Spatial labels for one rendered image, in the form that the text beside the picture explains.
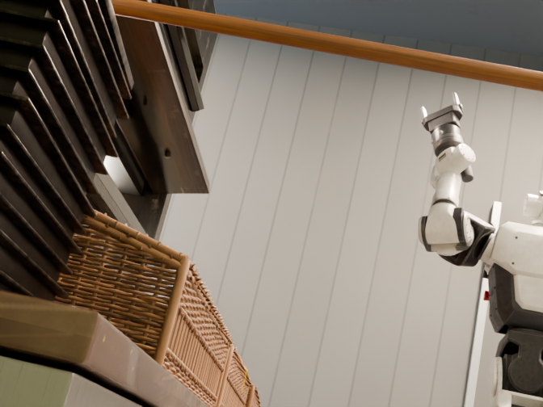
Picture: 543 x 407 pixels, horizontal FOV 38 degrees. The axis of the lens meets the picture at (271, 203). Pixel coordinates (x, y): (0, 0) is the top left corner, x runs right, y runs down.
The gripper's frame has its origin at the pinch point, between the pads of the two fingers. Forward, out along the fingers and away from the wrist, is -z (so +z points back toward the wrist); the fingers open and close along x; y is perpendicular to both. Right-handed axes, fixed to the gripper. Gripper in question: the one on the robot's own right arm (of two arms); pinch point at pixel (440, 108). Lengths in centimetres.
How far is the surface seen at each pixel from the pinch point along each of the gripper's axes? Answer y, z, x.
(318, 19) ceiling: -100, -210, -91
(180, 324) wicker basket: 113, 126, -4
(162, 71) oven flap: 78, 25, -44
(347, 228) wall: -143, -86, -107
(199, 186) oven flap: 13, -1, -85
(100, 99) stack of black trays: 139, 115, 6
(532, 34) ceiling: -152, -173, 16
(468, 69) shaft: 88, 81, 31
